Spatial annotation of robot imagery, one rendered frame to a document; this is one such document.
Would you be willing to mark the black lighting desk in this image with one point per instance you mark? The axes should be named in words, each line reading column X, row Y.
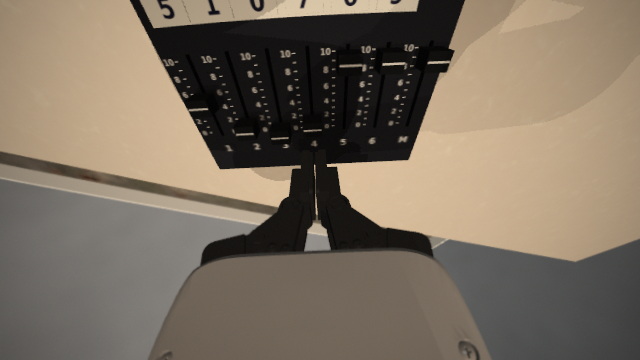
column 242, row 67

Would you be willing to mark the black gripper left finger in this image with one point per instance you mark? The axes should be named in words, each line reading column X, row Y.
column 286, row 230

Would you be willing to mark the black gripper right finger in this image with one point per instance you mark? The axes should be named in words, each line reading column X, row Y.
column 349, row 229

